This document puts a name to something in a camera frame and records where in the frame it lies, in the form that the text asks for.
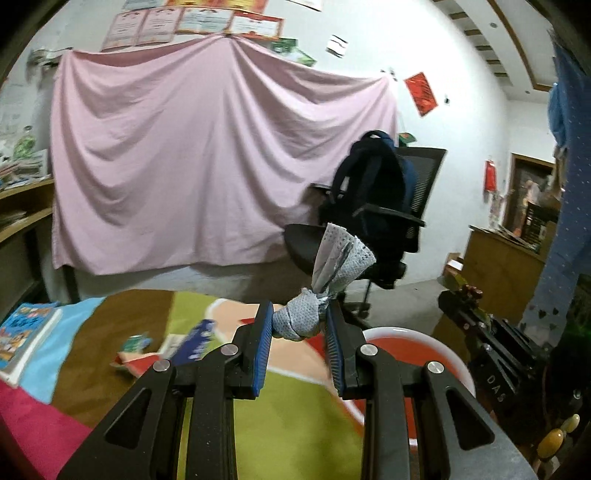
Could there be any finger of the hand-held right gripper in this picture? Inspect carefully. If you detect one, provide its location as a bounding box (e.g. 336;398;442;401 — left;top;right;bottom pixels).
438;288;495;337

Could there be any red bucket with white rim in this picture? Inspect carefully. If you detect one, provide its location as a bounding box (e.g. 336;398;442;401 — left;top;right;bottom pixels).
339;327;476;450

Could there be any brown green wrapper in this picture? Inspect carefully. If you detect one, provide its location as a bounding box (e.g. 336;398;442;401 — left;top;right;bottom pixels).
436;272;483;301

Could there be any wooden cabinet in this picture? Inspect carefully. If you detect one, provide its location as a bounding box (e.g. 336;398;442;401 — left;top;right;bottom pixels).
462;225;548;324

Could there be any light blue cloth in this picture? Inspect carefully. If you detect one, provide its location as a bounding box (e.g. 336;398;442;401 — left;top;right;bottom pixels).
548;83;570;145

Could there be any wooden shelf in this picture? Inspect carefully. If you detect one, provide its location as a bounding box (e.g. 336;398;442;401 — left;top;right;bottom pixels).
0;178;56;324

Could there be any pink framed certificate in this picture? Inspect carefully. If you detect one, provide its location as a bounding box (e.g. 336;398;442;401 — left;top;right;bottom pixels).
102;11;148;51
139;8;181;44

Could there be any red and white wrapper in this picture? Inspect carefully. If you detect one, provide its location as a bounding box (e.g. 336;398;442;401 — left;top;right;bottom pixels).
110;348;160;377

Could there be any blue snack packet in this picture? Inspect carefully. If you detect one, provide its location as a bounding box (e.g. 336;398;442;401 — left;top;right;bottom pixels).
173;318;218;365

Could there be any blue dotted curtain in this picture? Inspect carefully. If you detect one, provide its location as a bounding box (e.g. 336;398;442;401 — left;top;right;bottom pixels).
517;41;591;342

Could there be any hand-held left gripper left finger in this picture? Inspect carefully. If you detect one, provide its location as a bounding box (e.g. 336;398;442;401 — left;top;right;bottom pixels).
58;301;275;480

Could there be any cartoon cover book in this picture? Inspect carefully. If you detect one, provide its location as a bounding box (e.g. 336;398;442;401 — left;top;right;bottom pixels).
0;302;64;387

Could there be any pink bed sheet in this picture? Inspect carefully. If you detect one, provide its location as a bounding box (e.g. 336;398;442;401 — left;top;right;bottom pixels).
50;36;399;275

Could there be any colourful printed blanket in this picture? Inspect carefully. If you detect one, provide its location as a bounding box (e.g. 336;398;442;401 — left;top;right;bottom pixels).
0;290;370;480

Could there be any red paper wall decoration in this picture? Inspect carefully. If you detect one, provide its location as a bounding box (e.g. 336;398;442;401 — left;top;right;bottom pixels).
405;72;438;117

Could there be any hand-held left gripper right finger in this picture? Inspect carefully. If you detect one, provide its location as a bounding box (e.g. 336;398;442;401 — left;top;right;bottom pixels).
325;300;509;480

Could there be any grey perforated wipe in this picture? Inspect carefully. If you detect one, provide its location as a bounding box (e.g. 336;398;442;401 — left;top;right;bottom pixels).
272;222;376;342

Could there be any white paper piece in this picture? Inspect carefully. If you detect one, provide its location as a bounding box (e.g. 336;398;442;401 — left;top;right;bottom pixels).
157;335;188;358

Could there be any green small packet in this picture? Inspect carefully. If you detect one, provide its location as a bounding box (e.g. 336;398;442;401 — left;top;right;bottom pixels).
121;335;152;354

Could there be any green plastic bottle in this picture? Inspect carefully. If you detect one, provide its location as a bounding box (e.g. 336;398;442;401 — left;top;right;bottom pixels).
14;127;38;160

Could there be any dark blue backpack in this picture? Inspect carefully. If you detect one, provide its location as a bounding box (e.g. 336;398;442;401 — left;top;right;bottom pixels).
330;130;419;259

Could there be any brown wooden door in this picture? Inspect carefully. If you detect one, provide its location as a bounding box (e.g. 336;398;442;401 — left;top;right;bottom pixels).
503;154;557;232

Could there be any black office chair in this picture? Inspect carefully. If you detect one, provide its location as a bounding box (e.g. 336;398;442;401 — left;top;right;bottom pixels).
284;147;448;319

